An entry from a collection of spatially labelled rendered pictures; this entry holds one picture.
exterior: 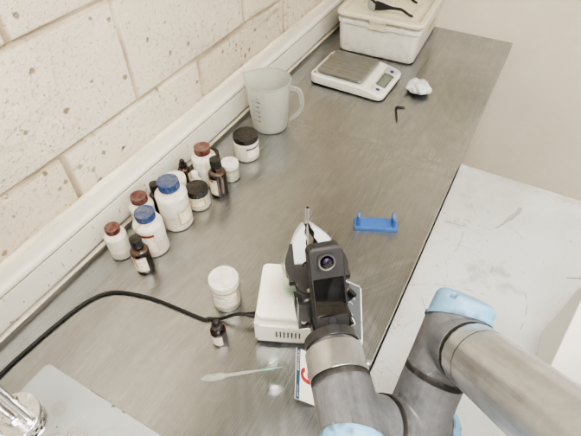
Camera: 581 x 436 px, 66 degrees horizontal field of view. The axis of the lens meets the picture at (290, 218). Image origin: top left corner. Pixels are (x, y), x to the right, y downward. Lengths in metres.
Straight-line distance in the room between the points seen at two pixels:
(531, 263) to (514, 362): 0.66
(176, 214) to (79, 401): 0.41
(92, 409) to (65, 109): 0.54
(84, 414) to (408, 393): 0.55
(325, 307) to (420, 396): 0.15
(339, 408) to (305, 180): 0.74
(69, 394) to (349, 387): 0.53
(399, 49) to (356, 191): 0.69
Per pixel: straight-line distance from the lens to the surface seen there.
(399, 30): 1.67
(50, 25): 0.94
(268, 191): 1.14
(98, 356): 0.94
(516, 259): 1.11
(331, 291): 0.58
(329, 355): 0.57
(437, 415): 0.60
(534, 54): 2.01
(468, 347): 0.52
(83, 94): 0.99
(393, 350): 0.90
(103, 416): 0.88
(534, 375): 0.46
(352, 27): 1.72
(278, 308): 0.82
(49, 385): 0.94
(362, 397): 0.55
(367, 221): 1.07
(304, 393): 0.81
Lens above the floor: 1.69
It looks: 47 degrees down
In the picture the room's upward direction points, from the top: straight up
